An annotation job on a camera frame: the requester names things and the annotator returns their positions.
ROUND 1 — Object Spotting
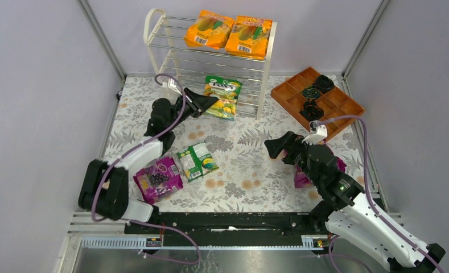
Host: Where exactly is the green Fox's candy bag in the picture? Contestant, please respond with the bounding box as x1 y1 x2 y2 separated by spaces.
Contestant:
203 75 242 121

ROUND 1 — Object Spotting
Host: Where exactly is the orange mango candy bag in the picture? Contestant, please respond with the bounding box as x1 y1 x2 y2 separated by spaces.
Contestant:
183 10 234 50
225 15 273 60

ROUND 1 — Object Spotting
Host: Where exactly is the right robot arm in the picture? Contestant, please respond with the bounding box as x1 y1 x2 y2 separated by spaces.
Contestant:
264 131 445 272

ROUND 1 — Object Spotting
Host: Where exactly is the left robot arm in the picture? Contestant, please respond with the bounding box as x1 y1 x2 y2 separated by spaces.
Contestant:
78 88 218 222

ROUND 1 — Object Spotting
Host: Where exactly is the purple grape candy bag right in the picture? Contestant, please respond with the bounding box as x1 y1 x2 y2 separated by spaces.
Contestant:
283 140 347 189

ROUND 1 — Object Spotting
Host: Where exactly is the purple grape candy bag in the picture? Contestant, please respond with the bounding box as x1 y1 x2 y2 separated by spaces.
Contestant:
283 140 347 189
133 156 183 204

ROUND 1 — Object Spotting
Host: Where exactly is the white metal shelf rack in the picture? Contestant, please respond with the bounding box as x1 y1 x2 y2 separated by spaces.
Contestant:
143 9 278 119

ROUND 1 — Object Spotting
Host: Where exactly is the green candy bag underneath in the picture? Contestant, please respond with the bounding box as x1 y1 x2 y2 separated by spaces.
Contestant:
176 142 219 182

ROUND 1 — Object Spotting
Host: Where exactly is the purple grape candy bag left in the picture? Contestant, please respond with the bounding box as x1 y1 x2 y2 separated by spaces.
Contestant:
133 156 183 204

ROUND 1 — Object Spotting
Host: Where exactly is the black round object bottom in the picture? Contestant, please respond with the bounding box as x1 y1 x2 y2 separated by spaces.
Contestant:
300 100 324 122

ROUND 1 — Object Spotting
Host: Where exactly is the black round object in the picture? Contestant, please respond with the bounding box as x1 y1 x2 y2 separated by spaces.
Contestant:
301 85 321 100
312 75 335 94
300 100 324 122

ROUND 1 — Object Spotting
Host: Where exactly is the white floral tablecloth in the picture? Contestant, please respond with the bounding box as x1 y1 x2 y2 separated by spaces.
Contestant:
89 75 380 213

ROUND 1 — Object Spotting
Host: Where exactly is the orange compartment tray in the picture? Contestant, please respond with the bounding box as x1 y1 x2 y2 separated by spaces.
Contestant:
271 67 365 130

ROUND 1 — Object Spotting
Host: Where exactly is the black round object middle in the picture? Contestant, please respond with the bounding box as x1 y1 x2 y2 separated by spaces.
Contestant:
301 85 321 100

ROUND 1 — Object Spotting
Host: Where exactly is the black round object top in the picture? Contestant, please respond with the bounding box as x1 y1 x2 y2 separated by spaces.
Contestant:
312 75 335 94

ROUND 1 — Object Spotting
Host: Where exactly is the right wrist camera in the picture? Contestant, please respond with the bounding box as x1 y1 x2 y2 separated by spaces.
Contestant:
303 121 328 144

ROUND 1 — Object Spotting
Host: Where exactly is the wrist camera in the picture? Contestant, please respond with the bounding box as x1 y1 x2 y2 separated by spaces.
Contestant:
303 121 328 144
162 77 182 97

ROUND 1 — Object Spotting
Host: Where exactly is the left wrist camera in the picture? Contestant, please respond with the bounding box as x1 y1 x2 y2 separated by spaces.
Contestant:
162 77 182 97

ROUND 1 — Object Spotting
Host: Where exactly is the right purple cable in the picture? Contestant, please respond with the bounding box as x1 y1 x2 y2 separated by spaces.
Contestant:
308 115 446 273

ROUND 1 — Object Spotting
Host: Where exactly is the purple cable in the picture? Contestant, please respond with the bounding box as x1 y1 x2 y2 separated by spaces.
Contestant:
308 115 446 273
91 73 203 265

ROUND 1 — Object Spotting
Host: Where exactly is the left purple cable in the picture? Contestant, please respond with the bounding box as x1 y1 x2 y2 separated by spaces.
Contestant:
91 73 203 265

